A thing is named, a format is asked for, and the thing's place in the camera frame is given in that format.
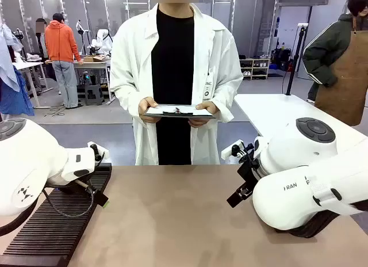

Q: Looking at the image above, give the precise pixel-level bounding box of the person in orange hoodie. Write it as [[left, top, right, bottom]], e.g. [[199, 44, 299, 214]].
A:
[[44, 12, 85, 110]]

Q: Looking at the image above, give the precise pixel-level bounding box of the white background stand device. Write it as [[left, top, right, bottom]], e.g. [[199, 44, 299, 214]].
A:
[[75, 18, 87, 56]]

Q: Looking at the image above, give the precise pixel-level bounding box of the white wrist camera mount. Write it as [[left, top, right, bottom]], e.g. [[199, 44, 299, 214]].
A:
[[87, 140, 109, 162], [221, 139, 245, 160]]

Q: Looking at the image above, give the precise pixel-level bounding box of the white background workbench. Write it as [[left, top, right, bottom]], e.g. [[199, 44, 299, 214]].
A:
[[45, 58, 113, 105]]

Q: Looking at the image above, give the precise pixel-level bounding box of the wooden shoe shelf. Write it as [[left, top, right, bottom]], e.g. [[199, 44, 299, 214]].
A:
[[239, 57, 271, 81]]

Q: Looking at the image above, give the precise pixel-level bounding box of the grey clipboard with paper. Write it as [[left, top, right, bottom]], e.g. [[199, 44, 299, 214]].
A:
[[144, 104, 216, 119]]

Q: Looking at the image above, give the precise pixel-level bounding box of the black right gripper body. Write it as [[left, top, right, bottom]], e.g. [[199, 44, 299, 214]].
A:
[[237, 156, 261, 190]]

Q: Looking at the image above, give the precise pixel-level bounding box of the thin black left gripper cable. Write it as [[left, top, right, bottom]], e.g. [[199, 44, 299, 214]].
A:
[[42, 180, 97, 219]]

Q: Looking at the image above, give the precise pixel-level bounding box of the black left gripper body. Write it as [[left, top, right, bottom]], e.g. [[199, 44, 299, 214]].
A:
[[53, 176, 98, 195]]

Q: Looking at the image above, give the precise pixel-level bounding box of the black camera stand pole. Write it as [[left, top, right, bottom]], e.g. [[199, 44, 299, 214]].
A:
[[285, 22, 308, 96]]

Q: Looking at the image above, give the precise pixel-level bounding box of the person in dark clothes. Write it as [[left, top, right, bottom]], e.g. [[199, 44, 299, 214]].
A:
[[34, 18, 48, 63]]

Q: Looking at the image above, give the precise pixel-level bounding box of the person in white lab coat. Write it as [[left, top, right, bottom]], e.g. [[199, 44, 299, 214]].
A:
[[109, 2, 244, 166]]

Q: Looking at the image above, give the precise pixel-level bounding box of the thick black arm hose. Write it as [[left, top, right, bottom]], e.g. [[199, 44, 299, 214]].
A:
[[0, 197, 40, 238], [274, 200, 368, 239]]

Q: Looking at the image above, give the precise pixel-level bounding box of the thick black left arm hose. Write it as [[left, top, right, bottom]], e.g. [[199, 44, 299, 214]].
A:
[[0, 197, 40, 238]]

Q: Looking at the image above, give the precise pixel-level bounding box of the person's left hand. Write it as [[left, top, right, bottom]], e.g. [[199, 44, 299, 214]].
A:
[[188, 101, 218, 129]]

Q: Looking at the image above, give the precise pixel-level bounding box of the light blue hanging garment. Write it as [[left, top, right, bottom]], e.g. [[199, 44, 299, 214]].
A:
[[0, 22, 24, 93]]

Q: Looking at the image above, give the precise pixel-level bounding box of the white table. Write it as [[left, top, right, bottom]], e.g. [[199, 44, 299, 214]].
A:
[[233, 93, 368, 152]]

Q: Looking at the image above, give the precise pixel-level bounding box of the person in brown apron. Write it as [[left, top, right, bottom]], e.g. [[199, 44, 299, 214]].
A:
[[302, 0, 368, 127]]

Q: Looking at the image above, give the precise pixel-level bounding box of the person's right forearm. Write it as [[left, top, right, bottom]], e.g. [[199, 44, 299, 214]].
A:
[[110, 74, 144, 123]]

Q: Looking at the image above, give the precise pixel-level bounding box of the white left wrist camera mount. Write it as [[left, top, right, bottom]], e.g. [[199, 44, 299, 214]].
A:
[[87, 140, 109, 162]]

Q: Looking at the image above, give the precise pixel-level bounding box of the black slotted PCB rack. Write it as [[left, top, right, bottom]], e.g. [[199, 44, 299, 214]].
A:
[[0, 162, 113, 267]]

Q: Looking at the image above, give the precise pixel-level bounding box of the person's right hand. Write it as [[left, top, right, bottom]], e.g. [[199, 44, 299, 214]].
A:
[[138, 97, 160, 124]]

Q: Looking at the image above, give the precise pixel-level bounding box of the black step stool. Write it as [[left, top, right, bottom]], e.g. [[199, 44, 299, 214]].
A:
[[85, 83, 104, 106]]

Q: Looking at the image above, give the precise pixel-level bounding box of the person in blue shirt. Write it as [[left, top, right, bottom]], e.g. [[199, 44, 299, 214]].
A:
[[0, 65, 35, 117]]

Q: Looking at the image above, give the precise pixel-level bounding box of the person's left forearm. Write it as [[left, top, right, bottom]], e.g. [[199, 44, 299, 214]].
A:
[[212, 74, 244, 123]]

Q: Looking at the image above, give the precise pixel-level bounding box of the cardboard box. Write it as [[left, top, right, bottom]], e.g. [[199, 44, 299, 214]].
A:
[[83, 54, 108, 63]]

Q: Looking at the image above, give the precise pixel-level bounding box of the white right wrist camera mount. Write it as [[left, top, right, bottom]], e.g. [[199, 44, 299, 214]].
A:
[[221, 139, 245, 160]]

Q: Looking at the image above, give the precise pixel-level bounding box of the white name badge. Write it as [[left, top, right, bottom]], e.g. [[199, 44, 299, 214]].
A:
[[202, 73, 213, 100]]

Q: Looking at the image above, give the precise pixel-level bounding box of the white background desk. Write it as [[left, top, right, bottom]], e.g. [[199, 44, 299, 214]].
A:
[[13, 58, 54, 109]]

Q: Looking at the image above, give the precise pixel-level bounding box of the thick black right arm hose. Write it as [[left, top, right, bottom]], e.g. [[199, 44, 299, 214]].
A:
[[274, 200, 368, 239]]

